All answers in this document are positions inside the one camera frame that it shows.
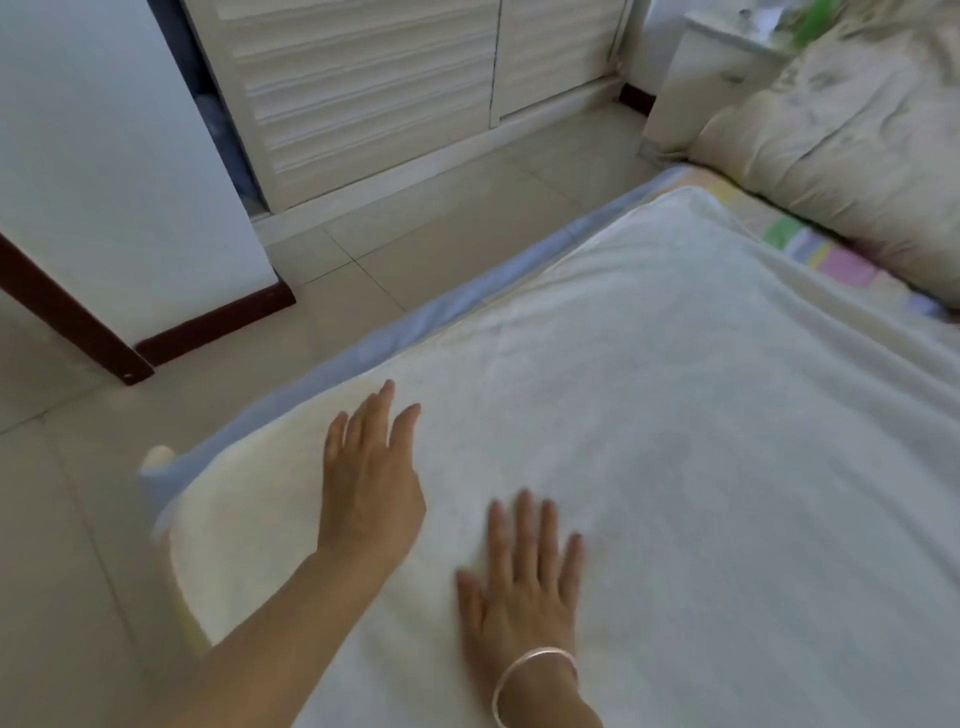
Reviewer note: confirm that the person's right hand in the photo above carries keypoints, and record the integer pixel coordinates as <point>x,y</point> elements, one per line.
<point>522,608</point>

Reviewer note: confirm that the person's left hand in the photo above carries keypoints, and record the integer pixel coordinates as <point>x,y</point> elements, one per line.
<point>372,495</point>

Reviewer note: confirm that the cream fleece blanket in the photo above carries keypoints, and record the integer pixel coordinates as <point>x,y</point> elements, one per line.
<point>675,480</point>

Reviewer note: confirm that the person's left forearm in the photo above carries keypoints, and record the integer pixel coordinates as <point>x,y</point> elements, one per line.
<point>270,645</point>

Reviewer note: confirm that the striped pastel bed sheet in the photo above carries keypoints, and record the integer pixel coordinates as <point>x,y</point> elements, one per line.
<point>450,308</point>

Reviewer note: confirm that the dark red baseboard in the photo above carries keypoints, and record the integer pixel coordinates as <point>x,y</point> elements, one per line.
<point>218,323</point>

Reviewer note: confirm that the white nightstand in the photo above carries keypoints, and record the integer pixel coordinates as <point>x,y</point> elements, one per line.
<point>705,83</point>

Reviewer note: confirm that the beige quilt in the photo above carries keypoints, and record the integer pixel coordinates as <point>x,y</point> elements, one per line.
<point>855,150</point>

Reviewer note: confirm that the green bottle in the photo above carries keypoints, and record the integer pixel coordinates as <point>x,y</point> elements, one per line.
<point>815,18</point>

